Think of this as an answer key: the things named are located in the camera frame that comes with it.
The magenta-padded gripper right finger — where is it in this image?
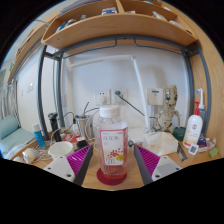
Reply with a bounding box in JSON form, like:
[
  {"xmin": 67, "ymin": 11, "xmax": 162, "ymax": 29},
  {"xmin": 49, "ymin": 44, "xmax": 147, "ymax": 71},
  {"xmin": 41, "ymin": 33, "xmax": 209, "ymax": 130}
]
[{"xmin": 133, "ymin": 144, "xmax": 183, "ymax": 186}]

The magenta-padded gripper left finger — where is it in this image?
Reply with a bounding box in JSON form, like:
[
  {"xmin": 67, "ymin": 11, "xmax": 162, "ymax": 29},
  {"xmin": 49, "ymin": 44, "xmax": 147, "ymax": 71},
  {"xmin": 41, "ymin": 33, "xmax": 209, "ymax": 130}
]
[{"xmin": 43, "ymin": 144, "xmax": 95, "ymax": 187}]

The clear bottle with pink drink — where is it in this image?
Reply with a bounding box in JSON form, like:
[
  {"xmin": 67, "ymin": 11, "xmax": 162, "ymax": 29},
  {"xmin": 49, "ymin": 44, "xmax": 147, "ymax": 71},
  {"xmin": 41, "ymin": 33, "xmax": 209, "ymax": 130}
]
[{"xmin": 93, "ymin": 105, "xmax": 129, "ymax": 181}]

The white paper cup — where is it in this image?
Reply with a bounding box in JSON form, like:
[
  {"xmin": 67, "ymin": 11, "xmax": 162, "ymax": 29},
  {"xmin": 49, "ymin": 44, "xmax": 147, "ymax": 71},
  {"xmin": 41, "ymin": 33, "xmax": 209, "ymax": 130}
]
[{"xmin": 48, "ymin": 140, "xmax": 74, "ymax": 161}]

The white translucent plastic box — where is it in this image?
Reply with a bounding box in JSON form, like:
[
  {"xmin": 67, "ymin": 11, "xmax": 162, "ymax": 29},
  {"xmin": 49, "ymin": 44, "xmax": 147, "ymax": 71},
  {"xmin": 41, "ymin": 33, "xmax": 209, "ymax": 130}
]
[{"xmin": 142, "ymin": 131, "xmax": 179, "ymax": 157}]

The small black block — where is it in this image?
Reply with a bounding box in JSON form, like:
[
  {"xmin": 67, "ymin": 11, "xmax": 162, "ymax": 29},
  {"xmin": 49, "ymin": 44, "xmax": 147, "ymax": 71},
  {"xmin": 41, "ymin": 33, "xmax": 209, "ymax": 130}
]
[{"xmin": 75, "ymin": 136, "xmax": 89, "ymax": 150}]

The white round pouch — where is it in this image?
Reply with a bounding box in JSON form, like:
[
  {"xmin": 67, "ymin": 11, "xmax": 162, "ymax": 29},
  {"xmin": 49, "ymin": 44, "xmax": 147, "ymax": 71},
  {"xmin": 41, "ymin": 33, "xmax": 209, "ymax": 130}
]
[
  {"xmin": 21, "ymin": 147, "xmax": 38, "ymax": 164},
  {"xmin": 12, "ymin": 155, "xmax": 24, "ymax": 164}
]

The small white coded card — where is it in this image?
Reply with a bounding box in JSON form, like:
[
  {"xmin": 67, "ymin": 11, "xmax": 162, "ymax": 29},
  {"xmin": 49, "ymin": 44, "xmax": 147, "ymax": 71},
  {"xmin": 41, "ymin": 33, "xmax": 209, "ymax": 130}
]
[{"xmin": 187, "ymin": 143, "xmax": 200, "ymax": 156}]

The dark green round jar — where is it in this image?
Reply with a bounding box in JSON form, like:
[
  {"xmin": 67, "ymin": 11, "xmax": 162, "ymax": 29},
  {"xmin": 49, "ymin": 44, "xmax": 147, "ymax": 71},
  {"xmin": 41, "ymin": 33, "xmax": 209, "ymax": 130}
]
[{"xmin": 172, "ymin": 126, "xmax": 187, "ymax": 142}]

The blue tube white cap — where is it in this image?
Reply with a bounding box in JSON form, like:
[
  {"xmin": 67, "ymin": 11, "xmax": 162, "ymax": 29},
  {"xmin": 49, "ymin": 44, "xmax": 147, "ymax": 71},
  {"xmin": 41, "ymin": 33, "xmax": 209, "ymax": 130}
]
[{"xmin": 32, "ymin": 123, "xmax": 47, "ymax": 150}]

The black electric shaver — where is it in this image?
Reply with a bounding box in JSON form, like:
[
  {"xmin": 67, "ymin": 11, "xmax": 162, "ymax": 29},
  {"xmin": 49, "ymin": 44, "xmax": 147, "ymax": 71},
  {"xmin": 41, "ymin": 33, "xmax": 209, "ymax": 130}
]
[{"xmin": 47, "ymin": 112, "xmax": 63, "ymax": 143}]

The steel tumbler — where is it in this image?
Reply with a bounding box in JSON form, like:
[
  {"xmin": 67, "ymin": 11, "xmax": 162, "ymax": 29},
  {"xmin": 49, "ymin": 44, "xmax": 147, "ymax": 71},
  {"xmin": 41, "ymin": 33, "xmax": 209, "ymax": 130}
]
[{"xmin": 74, "ymin": 114, "xmax": 93, "ymax": 139}]

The small blue box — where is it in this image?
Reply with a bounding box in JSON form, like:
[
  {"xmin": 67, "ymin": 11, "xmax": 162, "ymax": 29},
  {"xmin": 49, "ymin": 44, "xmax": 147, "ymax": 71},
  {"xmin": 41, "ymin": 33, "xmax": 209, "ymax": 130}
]
[{"xmin": 197, "ymin": 134, "xmax": 209, "ymax": 148}]

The white pump bottle red cap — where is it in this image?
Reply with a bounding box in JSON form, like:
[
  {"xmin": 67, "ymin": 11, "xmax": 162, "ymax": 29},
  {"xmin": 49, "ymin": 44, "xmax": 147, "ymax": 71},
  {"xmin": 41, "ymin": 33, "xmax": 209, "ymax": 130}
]
[{"xmin": 182, "ymin": 101, "xmax": 204, "ymax": 149}]

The teal cushion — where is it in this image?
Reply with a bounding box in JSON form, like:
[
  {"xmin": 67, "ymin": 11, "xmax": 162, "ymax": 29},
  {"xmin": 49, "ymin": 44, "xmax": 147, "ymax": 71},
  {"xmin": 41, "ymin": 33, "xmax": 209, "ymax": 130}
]
[{"xmin": 0, "ymin": 114, "xmax": 36, "ymax": 156}]

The tree creature figurine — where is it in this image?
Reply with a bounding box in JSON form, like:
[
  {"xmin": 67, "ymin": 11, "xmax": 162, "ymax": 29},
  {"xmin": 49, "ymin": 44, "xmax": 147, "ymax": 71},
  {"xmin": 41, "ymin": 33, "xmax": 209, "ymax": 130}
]
[{"xmin": 156, "ymin": 84, "xmax": 182, "ymax": 134}]

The clear squeeze bottle with nozzle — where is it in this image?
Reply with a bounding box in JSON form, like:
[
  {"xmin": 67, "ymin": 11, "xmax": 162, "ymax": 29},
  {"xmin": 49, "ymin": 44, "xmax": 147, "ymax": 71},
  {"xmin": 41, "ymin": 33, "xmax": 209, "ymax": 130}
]
[{"xmin": 194, "ymin": 88, "xmax": 208, "ymax": 134}]

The wooden shelf unit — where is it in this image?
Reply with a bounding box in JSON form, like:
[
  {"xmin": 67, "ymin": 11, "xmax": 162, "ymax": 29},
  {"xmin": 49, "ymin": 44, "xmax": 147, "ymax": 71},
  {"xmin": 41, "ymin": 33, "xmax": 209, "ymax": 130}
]
[{"xmin": 41, "ymin": 0, "xmax": 199, "ymax": 51}]

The white wall socket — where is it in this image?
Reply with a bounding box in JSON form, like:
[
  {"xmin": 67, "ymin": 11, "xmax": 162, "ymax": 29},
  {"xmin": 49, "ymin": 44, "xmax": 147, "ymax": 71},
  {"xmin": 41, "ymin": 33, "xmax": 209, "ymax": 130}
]
[
  {"xmin": 95, "ymin": 89, "xmax": 112, "ymax": 107},
  {"xmin": 147, "ymin": 88, "xmax": 164, "ymax": 107},
  {"xmin": 111, "ymin": 88, "xmax": 129, "ymax": 105}
]

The grey metal desk frame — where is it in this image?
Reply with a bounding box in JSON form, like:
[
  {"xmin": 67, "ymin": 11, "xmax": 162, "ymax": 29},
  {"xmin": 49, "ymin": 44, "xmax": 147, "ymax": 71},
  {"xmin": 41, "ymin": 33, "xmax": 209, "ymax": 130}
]
[{"xmin": 35, "ymin": 33, "xmax": 213, "ymax": 141}]

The white wall pipe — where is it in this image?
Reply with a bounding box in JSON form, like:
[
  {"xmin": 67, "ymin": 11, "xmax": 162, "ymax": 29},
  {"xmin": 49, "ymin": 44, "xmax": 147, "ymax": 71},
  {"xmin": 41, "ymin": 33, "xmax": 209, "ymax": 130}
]
[{"xmin": 68, "ymin": 54, "xmax": 151, "ymax": 131}]

